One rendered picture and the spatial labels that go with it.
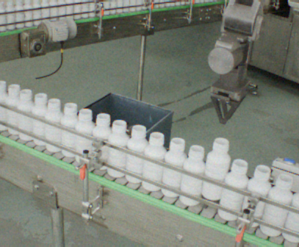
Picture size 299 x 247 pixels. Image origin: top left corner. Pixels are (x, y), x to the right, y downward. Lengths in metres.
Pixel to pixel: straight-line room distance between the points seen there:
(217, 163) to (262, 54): 4.00
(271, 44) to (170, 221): 3.91
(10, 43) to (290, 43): 3.10
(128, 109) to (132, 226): 0.74
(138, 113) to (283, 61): 3.21
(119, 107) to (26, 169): 0.63
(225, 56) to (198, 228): 0.49
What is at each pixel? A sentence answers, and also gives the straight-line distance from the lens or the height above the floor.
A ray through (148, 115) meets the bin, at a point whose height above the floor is 0.90.
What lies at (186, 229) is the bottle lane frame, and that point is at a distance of 1.20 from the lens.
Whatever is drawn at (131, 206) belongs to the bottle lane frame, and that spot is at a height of 0.95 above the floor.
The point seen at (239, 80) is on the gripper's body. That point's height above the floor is 1.38.
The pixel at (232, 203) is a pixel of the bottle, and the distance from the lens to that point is 1.12.
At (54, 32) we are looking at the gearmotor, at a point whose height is 1.00.
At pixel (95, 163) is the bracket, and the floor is 1.05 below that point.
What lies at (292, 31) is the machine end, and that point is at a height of 0.64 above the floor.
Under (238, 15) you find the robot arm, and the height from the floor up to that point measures 1.52.
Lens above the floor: 1.72
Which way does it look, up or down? 27 degrees down
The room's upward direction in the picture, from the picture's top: 5 degrees clockwise
